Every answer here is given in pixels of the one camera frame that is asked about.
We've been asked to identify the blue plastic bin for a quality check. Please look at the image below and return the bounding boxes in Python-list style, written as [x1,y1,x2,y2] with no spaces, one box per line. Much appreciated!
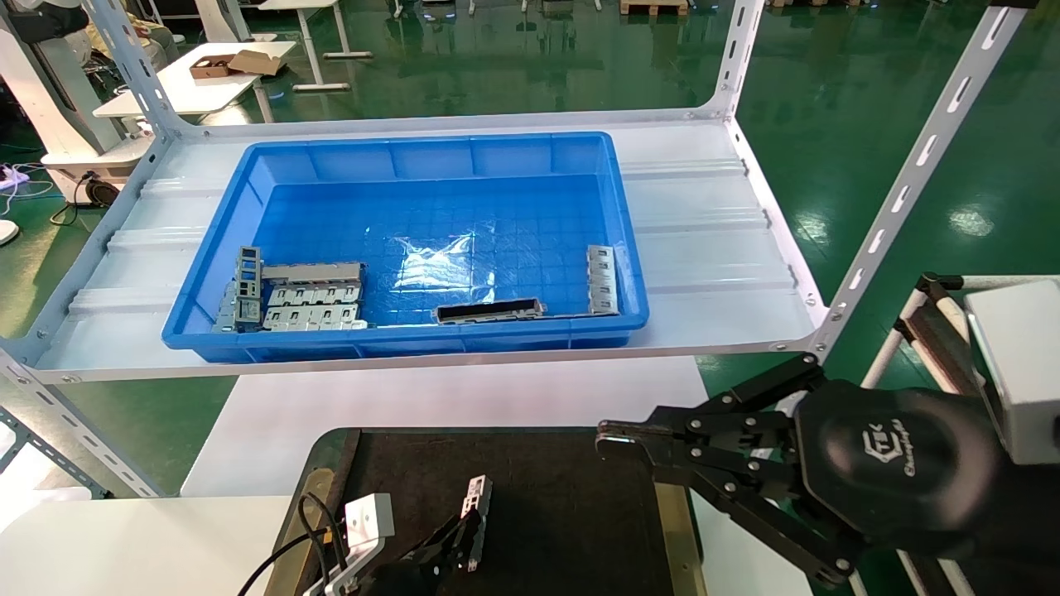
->
[161,131,652,364]

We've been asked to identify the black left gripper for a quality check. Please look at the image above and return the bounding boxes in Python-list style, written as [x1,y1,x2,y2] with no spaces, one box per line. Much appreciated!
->
[363,509,486,596]

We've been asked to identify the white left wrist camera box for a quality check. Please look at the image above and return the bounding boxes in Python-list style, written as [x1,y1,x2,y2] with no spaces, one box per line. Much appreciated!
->
[325,493,395,596]

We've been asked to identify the black container with tan rim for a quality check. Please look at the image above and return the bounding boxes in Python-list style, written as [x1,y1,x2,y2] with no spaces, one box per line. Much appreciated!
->
[265,426,706,596]

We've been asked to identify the person in yellow suit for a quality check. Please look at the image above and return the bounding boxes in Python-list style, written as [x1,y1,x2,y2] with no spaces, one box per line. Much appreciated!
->
[83,15,176,69]

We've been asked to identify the long dark metal bracket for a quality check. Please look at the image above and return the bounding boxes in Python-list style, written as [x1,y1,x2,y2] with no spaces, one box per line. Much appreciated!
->
[435,297,548,326]

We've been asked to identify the white workshop table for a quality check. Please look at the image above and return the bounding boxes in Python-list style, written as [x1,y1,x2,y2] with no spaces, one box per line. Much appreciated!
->
[248,0,374,92]
[93,40,297,127]

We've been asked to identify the black floor cable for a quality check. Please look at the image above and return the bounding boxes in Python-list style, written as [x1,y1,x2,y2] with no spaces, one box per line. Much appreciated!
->
[51,170,122,227]

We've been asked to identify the clear plastic film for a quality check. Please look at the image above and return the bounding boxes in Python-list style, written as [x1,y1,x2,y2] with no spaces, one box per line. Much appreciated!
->
[392,234,475,292]

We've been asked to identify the pipe frame cart black mats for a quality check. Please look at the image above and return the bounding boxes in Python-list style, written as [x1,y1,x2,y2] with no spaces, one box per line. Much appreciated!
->
[861,272,1060,596]

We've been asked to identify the white metal shelf rack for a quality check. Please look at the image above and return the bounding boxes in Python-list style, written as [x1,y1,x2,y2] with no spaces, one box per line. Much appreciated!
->
[0,0,1033,499]

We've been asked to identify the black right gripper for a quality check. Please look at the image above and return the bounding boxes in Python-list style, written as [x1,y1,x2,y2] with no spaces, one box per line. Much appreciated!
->
[594,351,1009,591]

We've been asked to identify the open cardboard box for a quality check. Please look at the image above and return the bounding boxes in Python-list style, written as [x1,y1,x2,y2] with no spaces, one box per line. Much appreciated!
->
[189,49,287,80]

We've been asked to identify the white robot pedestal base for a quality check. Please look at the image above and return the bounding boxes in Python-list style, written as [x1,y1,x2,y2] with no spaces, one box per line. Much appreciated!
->
[0,0,158,204]

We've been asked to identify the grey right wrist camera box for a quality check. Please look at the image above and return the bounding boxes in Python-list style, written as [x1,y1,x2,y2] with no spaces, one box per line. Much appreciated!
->
[964,278,1060,466]

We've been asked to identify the grey metal shield part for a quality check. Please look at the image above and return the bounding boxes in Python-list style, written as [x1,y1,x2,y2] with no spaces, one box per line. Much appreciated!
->
[263,262,366,288]
[460,475,495,574]
[213,281,240,334]
[265,286,364,308]
[263,305,370,331]
[585,243,621,316]

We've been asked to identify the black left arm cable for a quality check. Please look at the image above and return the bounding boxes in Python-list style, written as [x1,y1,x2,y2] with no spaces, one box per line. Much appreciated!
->
[238,494,350,596]

